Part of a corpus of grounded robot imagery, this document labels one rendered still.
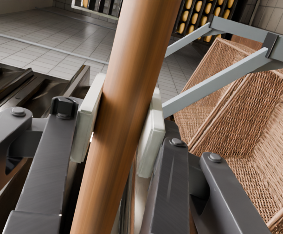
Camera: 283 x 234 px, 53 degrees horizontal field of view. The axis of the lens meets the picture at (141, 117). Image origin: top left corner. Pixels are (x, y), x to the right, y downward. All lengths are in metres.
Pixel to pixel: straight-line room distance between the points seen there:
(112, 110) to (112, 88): 0.01
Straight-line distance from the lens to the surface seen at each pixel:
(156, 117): 0.15
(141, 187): 1.03
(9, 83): 1.52
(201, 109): 1.73
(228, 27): 1.04
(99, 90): 0.17
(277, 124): 1.17
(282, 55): 0.58
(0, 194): 0.69
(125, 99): 0.16
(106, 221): 0.21
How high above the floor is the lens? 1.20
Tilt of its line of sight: 6 degrees down
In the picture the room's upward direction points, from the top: 76 degrees counter-clockwise
